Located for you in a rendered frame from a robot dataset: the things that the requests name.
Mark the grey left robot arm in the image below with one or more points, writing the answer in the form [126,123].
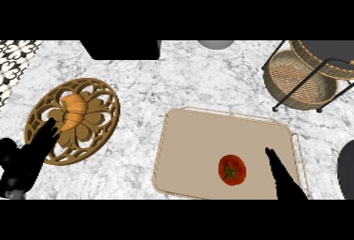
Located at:
[17,194]

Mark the wicker tiered basket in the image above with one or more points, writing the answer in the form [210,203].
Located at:
[301,78]

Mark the grey round object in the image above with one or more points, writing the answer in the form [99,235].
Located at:
[216,44]

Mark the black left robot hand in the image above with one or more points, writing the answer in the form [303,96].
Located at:
[27,156]

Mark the black appliance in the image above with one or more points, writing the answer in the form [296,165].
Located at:
[124,49]

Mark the golden croissant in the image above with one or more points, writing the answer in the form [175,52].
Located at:
[74,111]

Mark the beige rectangular tray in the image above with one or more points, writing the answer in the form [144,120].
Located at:
[203,150]

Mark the dark grey rounded object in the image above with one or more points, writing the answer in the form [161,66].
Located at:
[347,170]

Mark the brown carved wooden trivet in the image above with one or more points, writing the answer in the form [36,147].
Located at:
[92,125]

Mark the red tomato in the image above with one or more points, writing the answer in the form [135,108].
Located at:
[232,170]

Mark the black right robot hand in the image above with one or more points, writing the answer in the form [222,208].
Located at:
[285,184]

